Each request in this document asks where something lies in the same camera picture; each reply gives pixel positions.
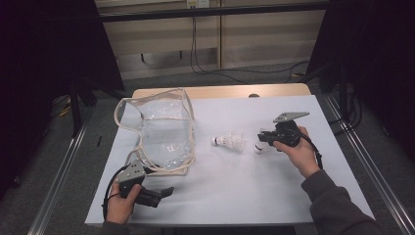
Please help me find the left hand-held gripper cable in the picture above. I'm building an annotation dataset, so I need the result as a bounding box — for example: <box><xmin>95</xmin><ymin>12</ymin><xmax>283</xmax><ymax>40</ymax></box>
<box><xmin>102</xmin><ymin>164</ymin><xmax>131</xmax><ymax>221</ymax></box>

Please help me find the aluminium floor rail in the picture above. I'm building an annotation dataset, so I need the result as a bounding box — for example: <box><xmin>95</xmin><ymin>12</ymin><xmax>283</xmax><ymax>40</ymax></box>
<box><xmin>27</xmin><ymin>118</ymin><xmax>91</xmax><ymax>235</ymax></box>
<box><xmin>324</xmin><ymin>95</ymin><xmax>415</xmax><ymax>235</ymax></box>

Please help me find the long black-edged desk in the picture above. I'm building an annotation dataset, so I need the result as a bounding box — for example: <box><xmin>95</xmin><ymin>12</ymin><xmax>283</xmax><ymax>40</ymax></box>
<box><xmin>94</xmin><ymin>0</ymin><xmax>331</xmax><ymax>24</ymax></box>

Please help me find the dark curtain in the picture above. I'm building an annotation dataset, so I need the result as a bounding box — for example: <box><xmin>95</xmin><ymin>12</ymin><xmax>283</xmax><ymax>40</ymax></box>
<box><xmin>0</xmin><ymin>0</ymin><xmax>125</xmax><ymax>200</ymax></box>
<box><xmin>306</xmin><ymin>0</ymin><xmax>415</xmax><ymax>161</ymax></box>

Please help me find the black metal stand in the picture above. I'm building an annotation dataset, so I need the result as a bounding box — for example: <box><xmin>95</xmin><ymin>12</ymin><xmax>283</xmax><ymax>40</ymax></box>
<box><xmin>69</xmin><ymin>81</ymin><xmax>99</xmax><ymax>138</ymax></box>
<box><xmin>339</xmin><ymin>58</ymin><xmax>350</xmax><ymax>121</ymax></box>

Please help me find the right hand-held gripper cable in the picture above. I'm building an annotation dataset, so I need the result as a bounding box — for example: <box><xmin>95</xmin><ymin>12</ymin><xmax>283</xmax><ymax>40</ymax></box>
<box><xmin>292</xmin><ymin>128</ymin><xmax>324</xmax><ymax>170</ymax></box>

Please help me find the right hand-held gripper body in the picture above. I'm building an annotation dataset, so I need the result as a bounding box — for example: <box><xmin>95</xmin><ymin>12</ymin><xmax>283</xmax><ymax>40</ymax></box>
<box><xmin>273</xmin><ymin>112</ymin><xmax>310</xmax><ymax>149</ymax></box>

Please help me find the person's right hand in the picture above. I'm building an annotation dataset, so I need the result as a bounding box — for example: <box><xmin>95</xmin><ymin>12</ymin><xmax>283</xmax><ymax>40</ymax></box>
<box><xmin>273</xmin><ymin>126</ymin><xmax>321</xmax><ymax>180</ymax></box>

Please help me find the black floor cable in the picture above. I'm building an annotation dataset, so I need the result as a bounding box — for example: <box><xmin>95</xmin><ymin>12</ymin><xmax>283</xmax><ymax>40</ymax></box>
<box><xmin>327</xmin><ymin>92</ymin><xmax>363</xmax><ymax>136</ymax></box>

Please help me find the hand-held gripper cable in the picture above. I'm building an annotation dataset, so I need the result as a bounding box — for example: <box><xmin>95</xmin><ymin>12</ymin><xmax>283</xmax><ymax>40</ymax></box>
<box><xmin>102</xmin><ymin>164</ymin><xmax>131</xmax><ymax>221</ymax></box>
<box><xmin>292</xmin><ymin>128</ymin><xmax>324</xmax><ymax>170</ymax></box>

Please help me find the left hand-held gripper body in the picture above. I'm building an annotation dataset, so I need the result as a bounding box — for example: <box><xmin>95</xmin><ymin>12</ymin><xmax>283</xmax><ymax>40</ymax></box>
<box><xmin>115</xmin><ymin>161</ymin><xmax>164</xmax><ymax>209</ymax></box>

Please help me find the person's left hand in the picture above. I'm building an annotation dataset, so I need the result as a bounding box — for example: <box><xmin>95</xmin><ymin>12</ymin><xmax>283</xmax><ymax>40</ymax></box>
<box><xmin>106</xmin><ymin>182</ymin><xmax>143</xmax><ymax>225</ymax></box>

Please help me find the black wall cable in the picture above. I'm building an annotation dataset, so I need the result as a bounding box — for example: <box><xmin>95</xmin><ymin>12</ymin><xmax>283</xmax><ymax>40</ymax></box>
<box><xmin>193</xmin><ymin>15</ymin><xmax>311</xmax><ymax>75</ymax></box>
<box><xmin>190</xmin><ymin>15</ymin><xmax>251</xmax><ymax>85</ymax></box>

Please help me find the clear plastic bag beige trim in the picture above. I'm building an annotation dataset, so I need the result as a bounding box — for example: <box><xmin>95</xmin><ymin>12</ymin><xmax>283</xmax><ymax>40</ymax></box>
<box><xmin>114</xmin><ymin>87</ymin><xmax>197</xmax><ymax>177</ymax></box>

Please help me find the white wall socket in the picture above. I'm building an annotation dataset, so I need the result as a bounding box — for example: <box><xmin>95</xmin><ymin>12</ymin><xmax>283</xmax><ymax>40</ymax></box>
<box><xmin>186</xmin><ymin>0</ymin><xmax>210</xmax><ymax>9</ymax></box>

